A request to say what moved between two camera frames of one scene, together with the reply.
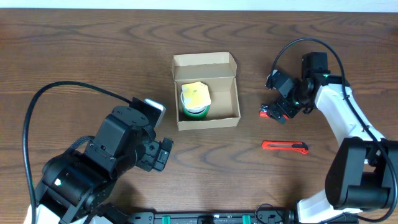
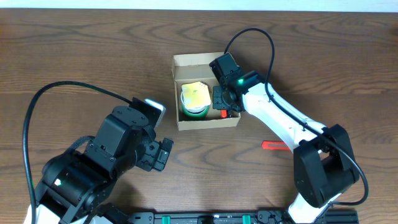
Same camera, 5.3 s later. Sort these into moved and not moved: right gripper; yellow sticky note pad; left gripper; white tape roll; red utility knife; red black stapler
Moved: red black stapler; right gripper
Not moved: yellow sticky note pad; white tape roll; red utility knife; left gripper
